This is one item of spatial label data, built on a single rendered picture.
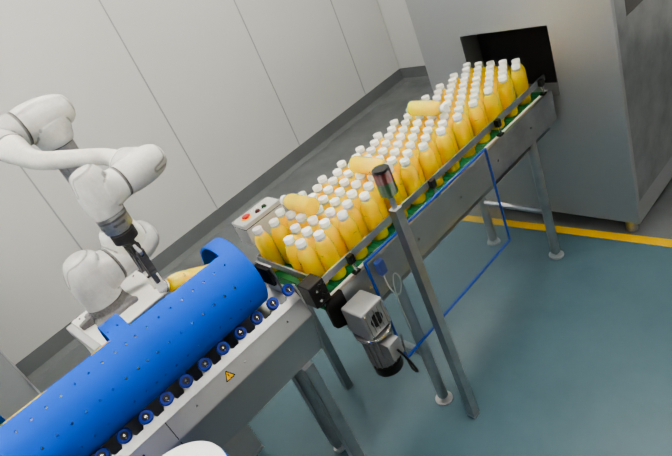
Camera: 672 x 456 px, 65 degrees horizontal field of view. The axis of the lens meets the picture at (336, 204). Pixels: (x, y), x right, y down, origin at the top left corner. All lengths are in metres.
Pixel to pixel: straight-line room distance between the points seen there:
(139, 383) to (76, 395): 0.16
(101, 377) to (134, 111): 3.24
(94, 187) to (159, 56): 3.27
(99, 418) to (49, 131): 0.99
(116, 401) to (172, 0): 3.80
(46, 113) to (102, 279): 0.65
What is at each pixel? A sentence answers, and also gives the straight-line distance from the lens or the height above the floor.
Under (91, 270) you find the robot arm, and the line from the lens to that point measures 2.23.
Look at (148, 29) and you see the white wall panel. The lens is 4.82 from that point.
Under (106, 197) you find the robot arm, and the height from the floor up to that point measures 1.58.
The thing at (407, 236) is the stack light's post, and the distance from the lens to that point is 1.88.
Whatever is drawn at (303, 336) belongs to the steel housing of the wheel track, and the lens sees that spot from 2.01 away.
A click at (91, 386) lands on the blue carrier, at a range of 1.70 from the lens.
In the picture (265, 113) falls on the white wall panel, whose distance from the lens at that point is 5.33.
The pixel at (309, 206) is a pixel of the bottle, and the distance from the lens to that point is 1.99.
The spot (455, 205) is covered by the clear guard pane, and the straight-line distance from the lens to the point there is 2.24.
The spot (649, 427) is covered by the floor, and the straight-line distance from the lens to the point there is 2.46.
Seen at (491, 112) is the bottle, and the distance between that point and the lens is 2.57.
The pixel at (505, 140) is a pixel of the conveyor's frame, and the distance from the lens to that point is 2.57.
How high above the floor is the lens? 2.00
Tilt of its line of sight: 27 degrees down
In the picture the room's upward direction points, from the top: 24 degrees counter-clockwise
